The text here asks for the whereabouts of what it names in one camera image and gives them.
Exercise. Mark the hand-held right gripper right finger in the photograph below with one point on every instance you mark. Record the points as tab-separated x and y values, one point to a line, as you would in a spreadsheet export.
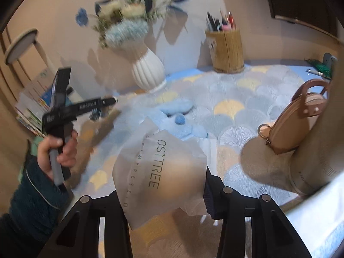
211	199

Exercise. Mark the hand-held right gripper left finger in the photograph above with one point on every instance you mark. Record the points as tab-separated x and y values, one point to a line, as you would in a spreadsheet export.
118	209

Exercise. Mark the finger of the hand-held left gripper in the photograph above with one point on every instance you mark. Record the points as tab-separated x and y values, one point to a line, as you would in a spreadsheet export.
96	103

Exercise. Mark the frosted plastic bag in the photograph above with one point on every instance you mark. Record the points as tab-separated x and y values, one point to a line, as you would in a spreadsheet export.
161	180

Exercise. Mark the person's left forearm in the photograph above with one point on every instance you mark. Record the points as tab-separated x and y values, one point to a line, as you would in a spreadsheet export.
27	207

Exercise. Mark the person's left hand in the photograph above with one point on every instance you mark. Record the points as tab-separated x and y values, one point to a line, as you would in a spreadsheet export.
68	153

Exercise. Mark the stack of books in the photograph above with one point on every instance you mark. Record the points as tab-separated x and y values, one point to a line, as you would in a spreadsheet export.
35	99

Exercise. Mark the white ribbed vase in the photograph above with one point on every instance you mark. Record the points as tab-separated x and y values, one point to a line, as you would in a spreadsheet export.
147	70

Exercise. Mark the white fluffy plush item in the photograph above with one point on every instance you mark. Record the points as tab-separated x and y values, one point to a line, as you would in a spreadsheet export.
193	133

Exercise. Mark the blue fuzzy sock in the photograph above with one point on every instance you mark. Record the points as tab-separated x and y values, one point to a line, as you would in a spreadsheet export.
174	107

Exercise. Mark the blue pompom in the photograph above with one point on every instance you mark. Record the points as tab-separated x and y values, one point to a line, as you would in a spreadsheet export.
180	119

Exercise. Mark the scallop patterned mat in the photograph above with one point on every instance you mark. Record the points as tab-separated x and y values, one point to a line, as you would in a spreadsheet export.
236	107

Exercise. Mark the blue white artificial flowers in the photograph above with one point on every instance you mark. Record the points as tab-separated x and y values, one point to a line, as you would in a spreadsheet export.
126	10

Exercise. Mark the white cloth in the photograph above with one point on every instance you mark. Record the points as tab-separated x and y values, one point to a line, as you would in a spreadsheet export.
317	220

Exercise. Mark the tan round handbag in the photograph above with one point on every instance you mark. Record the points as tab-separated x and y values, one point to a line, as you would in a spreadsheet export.
293	123

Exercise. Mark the tall beige object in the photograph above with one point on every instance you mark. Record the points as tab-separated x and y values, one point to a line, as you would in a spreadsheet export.
322	139

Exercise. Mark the bamboo pen holder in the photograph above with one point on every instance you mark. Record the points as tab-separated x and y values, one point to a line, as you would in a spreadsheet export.
227	51

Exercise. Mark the bunch of pens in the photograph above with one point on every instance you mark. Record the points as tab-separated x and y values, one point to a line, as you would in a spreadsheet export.
217	22

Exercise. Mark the green packet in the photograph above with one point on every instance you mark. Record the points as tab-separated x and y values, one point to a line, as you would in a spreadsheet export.
321	67

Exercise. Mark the small grey object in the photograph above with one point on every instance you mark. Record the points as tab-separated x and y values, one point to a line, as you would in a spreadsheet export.
329	59

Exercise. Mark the dark wooden cabinet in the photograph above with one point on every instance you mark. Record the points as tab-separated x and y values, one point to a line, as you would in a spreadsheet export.
303	2

